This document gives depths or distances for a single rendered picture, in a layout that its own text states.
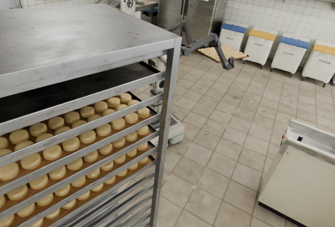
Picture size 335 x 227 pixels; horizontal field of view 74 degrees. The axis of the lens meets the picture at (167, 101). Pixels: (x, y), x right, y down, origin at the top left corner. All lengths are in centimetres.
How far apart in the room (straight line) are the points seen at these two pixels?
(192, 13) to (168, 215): 424
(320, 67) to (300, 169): 356
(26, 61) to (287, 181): 212
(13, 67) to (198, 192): 222
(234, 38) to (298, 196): 386
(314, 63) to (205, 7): 252
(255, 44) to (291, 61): 82
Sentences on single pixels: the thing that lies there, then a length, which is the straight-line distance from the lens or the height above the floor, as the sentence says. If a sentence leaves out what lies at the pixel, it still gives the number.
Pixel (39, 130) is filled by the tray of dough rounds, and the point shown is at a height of 151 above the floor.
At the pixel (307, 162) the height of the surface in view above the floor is 76.
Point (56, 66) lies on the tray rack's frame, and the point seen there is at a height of 181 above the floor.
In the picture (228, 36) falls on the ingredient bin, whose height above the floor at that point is 56.
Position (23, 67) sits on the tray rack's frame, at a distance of 53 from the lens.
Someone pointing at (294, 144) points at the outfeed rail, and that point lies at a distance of 205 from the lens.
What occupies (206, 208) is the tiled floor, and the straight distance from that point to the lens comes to 244.
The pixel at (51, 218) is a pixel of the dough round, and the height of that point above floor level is 123.
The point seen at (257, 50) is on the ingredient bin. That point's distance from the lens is 543.
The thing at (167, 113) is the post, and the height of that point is 153.
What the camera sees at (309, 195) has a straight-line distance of 236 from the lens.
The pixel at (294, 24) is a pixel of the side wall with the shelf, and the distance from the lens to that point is 591.
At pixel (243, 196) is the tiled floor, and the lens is 265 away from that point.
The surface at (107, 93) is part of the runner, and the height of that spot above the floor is 168.
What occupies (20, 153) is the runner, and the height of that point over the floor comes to 159.
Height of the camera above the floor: 204
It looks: 34 degrees down
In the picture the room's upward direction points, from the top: 7 degrees clockwise
